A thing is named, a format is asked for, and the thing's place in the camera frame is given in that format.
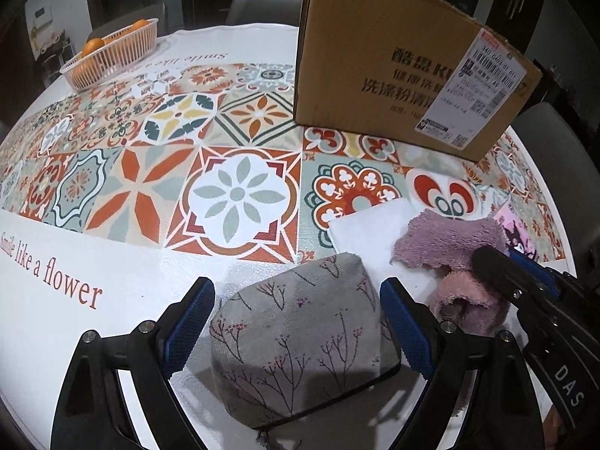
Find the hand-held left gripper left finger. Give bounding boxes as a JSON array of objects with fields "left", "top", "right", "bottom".
[{"left": 51, "top": 276, "right": 217, "bottom": 450}]

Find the white paper sheet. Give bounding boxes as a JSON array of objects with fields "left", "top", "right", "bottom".
[{"left": 327, "top": 197, "right": 444, "bottom": 320}]

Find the white plastic basket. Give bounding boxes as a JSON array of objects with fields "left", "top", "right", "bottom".
[{"left": 60, "top": 17, "right": 160, "bottom": 91}]

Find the grey dining chair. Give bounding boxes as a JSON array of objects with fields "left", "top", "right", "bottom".
[
  {"left": 89, "top": 2, "right": 167, "bottom": 38},
  {"left": 511, "top": 102, "right": 600, "bottom": 268},
  {"left": 225, "top": 0, "right": 305, "bottom": 26}
]

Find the grey floral pouch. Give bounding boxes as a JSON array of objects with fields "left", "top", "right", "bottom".
[{"left": 209, "top": 252, "right": 401, "bottom": 429}]

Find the cartoon printed small box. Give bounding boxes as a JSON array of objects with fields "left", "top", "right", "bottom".
[{"left": 494, "top": 204, "right": 540, "bottom": 263}]

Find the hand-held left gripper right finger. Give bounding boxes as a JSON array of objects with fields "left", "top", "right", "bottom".
[{"left": 379, "top": 277, "right": 547, "bottom": 450}]

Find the purple towel cloth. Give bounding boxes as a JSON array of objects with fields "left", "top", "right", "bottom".
[{"left": 391, "top": 209, "right": 509, "bottom": 273}]

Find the dark wooden cabinet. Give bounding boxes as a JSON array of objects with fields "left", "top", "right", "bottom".
[{"left": 497, "top": 0, "right": 547, "bottom": 57}]

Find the brown cardboard box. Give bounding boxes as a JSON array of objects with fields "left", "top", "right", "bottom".
[{"left": 293, "top": 0, "right": 543, "bottom": 164}]

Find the tile pattern printed tablecloth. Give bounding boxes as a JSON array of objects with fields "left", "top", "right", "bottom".
[{"left": 0, "top": 22, "right": 579, "bottom": 450}]

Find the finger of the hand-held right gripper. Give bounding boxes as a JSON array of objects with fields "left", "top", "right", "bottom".
[
  {"left": 508, "top": 248, "right": 578, "bottom": 299},
  {"left": 470, "top": 244, "right": 571, "bottom": 335}
]

